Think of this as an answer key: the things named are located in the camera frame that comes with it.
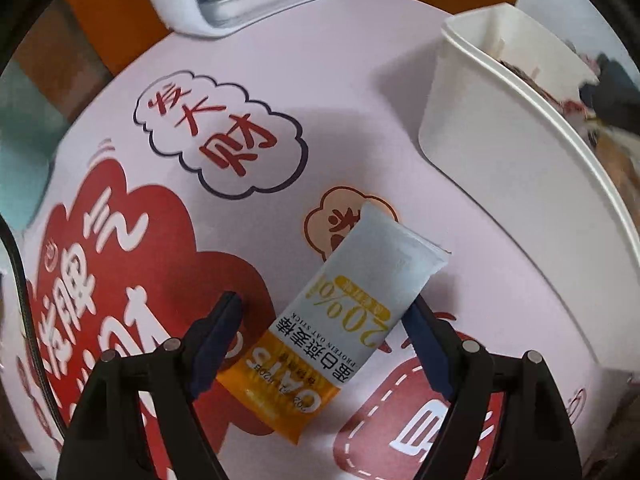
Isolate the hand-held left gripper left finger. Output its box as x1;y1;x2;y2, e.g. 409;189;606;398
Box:
55;291;244;480

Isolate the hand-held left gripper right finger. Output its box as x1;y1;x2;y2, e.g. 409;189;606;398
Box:
402;295;583;480

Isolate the white plastic storage bin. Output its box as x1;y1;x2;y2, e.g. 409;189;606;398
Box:
417;2;640;471

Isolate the teal ceramic canister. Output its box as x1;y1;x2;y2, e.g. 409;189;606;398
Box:
0;67;53;231

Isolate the orange white oat bar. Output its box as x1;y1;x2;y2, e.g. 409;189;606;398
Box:
215;200;451;446

